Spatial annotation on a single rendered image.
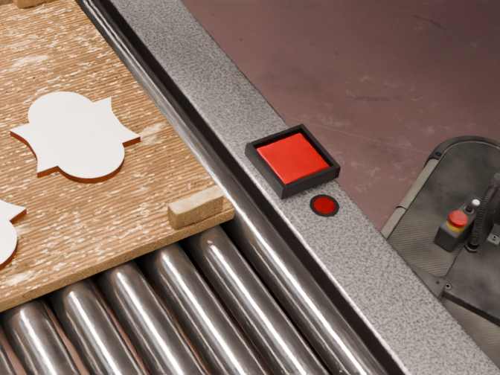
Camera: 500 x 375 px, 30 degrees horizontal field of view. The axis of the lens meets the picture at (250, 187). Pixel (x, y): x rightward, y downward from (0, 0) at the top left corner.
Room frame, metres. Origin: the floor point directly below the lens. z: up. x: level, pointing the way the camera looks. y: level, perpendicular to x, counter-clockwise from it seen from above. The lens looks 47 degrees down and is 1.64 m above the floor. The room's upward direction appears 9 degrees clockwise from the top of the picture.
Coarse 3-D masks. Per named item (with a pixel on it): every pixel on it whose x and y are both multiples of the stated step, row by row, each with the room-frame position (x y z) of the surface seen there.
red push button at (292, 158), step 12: (276, 144) 0.74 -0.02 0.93; (288, 144) 0.74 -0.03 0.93; (300, 144) 0.74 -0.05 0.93; (264, 156) 0.72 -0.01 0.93; (276, 156) 0.72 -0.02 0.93; (288, 156) 0.72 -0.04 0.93; (300, 156) 0.73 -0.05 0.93; (312, 156) 0.73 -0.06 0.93; (276, 168) 0.70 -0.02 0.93; (288, 168) 0.71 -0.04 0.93; (300, 168) 0.71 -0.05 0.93; (312, 168) 0.71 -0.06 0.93; (324, 168) 0.71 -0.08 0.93; (288, 180) 0.69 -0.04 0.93
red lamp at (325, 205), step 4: (316, 200) 0.68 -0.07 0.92; (320, 200) 0.68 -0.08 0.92; (324, 200) 0.68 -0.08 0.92; (328, 200) 0.68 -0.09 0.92; (316, 204) 0.67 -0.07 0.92; (320, 204) 0.67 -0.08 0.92; (324, 204) 0.67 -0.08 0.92; (328, 204) 0.68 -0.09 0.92; (332, 204) 0.68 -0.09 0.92; (316, 208) 0.67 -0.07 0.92; (320, 208) 0.67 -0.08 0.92; (324, 208) 0.67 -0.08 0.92; (328, 208) 0.67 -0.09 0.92; (332, 208) 0.67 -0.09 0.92; (324, 212) 0.66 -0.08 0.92; (328, 212) 0.66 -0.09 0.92
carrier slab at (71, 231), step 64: (64, 0) 0.93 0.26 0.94; (0, 64) 0.79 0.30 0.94; (64, 64) 0.81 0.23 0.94; (0, 128) 0.69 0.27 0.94; (128, 128) 0.72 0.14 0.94; (0, 192) 0.60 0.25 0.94; (64, 192) 0.62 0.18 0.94; (128, 192) 0.63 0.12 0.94; (192, 192) 0.64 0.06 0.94; (64, 256) 0.54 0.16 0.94; (128, 256) 0.55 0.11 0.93
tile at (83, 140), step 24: (48, 96) 0.74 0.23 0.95; (72, 96) 0.75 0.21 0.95; (48, 120) 0.71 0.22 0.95; (72, 120) 0.71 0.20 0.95; (96, 120) 0.72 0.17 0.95; (48, 144) 0.67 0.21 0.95; (72, 144) 0.67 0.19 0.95; (96, 144) 0.68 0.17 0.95; (120, 144) 0.69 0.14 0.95; (48, 168) 0.64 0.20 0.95; (72, 168) 0.64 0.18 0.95; (96, 168) 0.65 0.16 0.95; (120, 168) 0.66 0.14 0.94
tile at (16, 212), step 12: (0, 204) 0.58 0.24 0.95; (0, 216) 0.57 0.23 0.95; (12, 216) 0.57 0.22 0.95; (0, 228) 0.55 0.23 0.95; (12, 228) 0.55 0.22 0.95; (0, 240) 0.54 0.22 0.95; (12, 240) 0.54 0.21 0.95; (0, 252) 0.52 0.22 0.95; (12, 252) 0.53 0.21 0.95; (0, 264) 0.51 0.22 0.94
